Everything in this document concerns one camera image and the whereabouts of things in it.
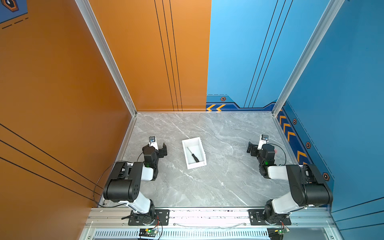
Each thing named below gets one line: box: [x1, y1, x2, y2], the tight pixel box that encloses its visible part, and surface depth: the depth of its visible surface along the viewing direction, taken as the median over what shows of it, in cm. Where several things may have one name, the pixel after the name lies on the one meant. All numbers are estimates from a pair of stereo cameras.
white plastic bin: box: [182, 137, 207, 170], surface depth 96 cm
